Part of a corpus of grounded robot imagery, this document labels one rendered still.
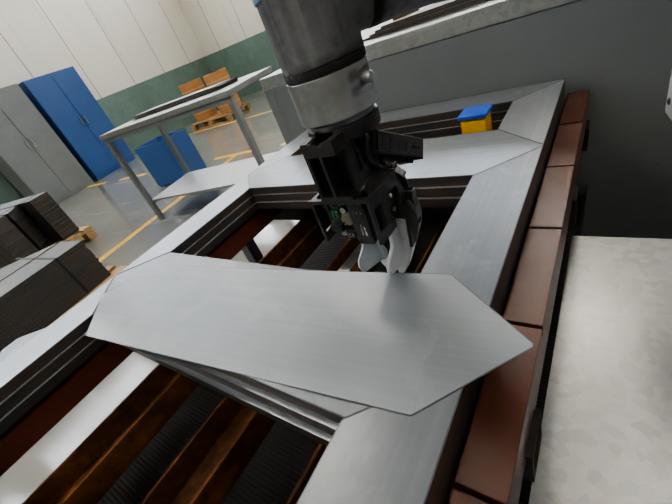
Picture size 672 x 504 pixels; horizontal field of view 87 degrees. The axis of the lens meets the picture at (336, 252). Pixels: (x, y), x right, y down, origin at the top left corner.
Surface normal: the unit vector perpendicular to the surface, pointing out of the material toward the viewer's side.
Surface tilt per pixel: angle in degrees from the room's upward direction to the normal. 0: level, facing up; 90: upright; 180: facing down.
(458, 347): 0
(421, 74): 90
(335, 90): 90
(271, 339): 0
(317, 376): 0
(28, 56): 90
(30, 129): 90
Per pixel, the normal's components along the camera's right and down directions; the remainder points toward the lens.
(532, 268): -0.32, -0.78
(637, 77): -0.50, 0.62
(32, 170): 0.87, -0.02
